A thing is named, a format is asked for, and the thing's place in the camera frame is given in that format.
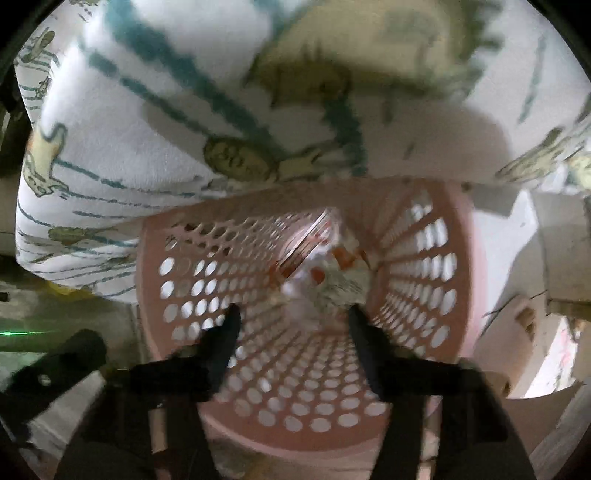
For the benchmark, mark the tan cardboard piece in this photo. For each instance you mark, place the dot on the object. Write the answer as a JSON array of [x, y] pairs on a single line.
[[512, 350]]

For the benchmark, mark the orange bottle cap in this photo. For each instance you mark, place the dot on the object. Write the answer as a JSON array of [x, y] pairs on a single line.
[[317, 275]]

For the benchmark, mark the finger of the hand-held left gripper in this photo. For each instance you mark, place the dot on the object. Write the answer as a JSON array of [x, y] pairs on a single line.
[[69, 360]]

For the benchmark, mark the green and white wrapper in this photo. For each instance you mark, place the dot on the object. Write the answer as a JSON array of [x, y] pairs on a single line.
[[345, 286]]

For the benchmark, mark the white cardboard box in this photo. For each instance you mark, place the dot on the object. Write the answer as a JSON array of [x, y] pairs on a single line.
[[568, 249]]

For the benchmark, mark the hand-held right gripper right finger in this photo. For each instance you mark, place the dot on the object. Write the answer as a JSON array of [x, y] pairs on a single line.
[[362, 332]]

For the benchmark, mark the pink perforated plastic basket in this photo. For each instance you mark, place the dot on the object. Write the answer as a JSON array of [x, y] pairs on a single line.
[[300, 445]]

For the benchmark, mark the cartoon printed cloth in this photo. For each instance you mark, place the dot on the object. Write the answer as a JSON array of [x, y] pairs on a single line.
[[161, 115]]

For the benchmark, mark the yellow plastic bag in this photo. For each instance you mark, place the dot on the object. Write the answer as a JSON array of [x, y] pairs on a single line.
[[69, 289]]

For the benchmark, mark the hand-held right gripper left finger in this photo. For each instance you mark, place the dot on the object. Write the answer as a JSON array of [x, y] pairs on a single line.
[[226, 332]]

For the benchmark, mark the white tissue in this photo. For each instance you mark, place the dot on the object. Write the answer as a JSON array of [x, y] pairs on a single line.
[[295, 290]]

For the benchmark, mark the red and white snack wrapper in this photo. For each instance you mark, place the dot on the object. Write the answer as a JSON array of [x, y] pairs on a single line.
[[302, 254]]

